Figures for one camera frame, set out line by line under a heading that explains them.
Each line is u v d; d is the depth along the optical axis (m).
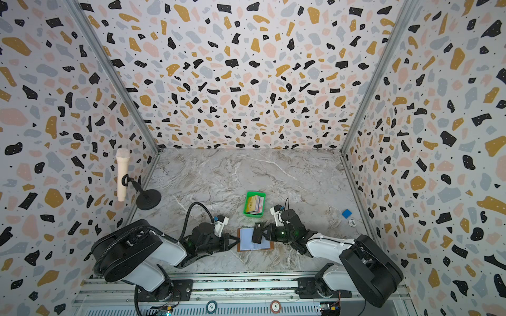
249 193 1.00
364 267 0.43
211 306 0.70
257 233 0.87
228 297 0.73
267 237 0.76
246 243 0.85
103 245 0.45
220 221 0.82
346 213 0.94
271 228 0.76
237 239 0.86
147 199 0.97
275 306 0.71
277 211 0.81
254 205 0.94
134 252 0.45
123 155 0.76
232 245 0.82
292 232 0.68
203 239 0.70
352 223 0.92
